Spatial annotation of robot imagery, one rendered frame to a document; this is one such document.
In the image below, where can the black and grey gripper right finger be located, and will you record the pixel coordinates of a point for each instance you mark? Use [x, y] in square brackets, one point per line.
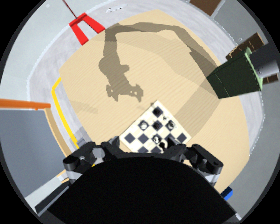
[206, 163]

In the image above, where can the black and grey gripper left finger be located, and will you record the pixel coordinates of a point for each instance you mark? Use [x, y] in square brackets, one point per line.
[78, 162]

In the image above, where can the chessboard with chess pieces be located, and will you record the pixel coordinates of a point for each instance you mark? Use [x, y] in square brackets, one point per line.
[141, 140]

